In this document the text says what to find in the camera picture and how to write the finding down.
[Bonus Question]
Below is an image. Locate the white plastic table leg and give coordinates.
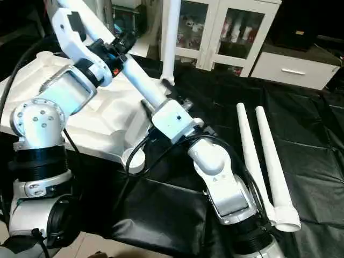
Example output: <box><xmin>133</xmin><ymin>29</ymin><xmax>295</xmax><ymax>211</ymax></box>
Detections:
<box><xmin>69</xmin><ymin>0</ymin><xmax>168</xmax><ymax>111</ymax></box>
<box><xmin>255</xmin><ymin>106</ymin><xmax>302</xmax><ymax>233</ymax></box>
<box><xmin>236</xmin><ymin>103</ymin><xmax>278</xmax><ymax>225</ymax></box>
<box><xmin>161</xmin><ymin>0</ymin><xmax>182</xmax><ymax>88</ymax></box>

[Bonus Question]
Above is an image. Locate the white plastic table top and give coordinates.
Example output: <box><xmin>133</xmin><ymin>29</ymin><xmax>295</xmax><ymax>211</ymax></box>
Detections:
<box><xmin>0</xmin><ymin>51</ymin><xmax>179</xmax><ymax>174</ymax></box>

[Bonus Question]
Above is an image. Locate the white glass door cabinet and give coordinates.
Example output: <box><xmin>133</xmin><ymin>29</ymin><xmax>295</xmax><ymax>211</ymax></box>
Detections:
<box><xmin>160</xmin><ymin>0</ymin><xmax>282</xmax><ymax>78</ymax></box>

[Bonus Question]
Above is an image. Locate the black table mat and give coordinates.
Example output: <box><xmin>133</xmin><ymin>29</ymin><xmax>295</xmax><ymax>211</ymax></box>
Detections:
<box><xmin>0</xmin><ymin>32</ymin><xmax>344</xmax><ymax>258</ymax></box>

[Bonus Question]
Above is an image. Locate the white drawer unit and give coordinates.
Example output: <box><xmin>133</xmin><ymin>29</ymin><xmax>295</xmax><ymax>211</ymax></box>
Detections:
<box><xmin>250</xmin><ymin>52</ymin><xmax>340</xmax><ymax>91</ymax></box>

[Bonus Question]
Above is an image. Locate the black case with yellow label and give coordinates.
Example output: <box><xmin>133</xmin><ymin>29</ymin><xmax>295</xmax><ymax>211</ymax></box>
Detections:
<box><xmin>271</xmin><ymin>0</ymin><xmax>318</xmax><ymax>53</ymax></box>

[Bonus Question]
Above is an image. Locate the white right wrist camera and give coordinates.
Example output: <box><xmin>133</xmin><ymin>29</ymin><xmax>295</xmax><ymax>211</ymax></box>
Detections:
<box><xmin>151</xmin><ymin>99</ymin><xmax>204</xmax><ymax>144</ymax></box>

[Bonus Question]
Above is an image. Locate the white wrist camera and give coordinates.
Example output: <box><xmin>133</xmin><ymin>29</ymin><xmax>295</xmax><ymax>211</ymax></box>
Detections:
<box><xmin>151</xmin><ymin>99</ymin><xmax>204</xmax><ymax>144</ymax></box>
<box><xmin>45</xmin><ymin>0</ymin><xmax>101</xmax><ymax>66</ymax></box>

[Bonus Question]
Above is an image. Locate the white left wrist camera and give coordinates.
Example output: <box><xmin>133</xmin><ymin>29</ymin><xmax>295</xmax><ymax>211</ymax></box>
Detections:
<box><xmin>45</xmin><ymin>0</ymin><xmax>101</xmax><ymax>66</ymax></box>

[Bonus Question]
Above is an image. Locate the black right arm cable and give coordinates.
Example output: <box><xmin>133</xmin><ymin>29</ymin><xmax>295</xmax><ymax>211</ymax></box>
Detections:
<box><xmin>112</xmin><ymin>133</ymin><xmax>270</xmax><ymax>217</ymax></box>

